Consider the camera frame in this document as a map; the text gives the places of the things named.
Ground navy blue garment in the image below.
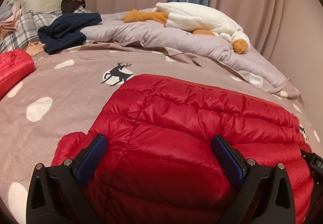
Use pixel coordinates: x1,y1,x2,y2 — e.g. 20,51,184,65
38,12,103,55

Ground red puffer jacket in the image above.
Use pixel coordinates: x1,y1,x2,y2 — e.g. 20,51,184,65
52,74,315,224
0,49,35,99

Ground plaid blanket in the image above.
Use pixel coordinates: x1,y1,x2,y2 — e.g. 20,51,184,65
0,5,91,54

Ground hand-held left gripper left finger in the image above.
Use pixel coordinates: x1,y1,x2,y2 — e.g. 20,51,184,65
26,134,108,224

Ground white goose plush toy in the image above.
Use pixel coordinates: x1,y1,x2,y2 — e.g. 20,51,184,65
123,2,251,55

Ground grey duvet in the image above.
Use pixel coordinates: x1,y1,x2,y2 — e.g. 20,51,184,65
82,8,290,96

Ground polka-dot bed sheet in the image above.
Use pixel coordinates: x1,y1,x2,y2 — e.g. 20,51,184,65
0,42,321,214

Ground pink clothes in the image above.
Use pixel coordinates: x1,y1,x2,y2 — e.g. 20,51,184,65
0,9,22,38

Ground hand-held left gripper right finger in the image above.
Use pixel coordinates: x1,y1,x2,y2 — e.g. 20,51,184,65
211,135,295,224

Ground dark brown cloth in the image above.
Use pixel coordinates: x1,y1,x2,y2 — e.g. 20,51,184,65
61,0,86,14

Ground grey-blue clothing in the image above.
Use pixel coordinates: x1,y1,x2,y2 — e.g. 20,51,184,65
0,0,26,20

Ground beige pillow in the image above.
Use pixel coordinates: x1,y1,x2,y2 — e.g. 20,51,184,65
21,0,75,14

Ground peach cloth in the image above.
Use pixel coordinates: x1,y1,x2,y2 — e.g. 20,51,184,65
25,42,48,57

